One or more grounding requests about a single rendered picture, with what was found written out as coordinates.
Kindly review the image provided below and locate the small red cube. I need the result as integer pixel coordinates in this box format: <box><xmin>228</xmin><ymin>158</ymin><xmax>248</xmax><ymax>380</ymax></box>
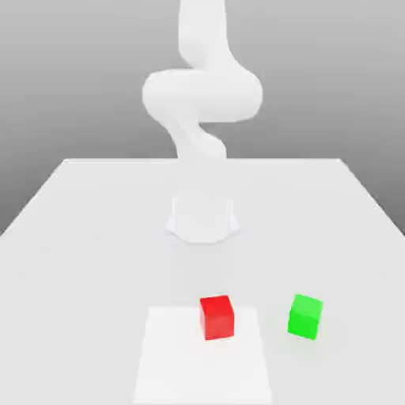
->
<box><xmin>199</xmin><ymin>294</ymin><xmax>236</xmax><ymax>342</ymax></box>

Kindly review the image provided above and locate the small green cube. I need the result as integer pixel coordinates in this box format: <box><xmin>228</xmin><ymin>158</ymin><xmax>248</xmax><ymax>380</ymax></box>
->
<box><xmin>286</xmin><ymin>293</ymin><xmax>324</xmax><ymax>342</ymax></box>

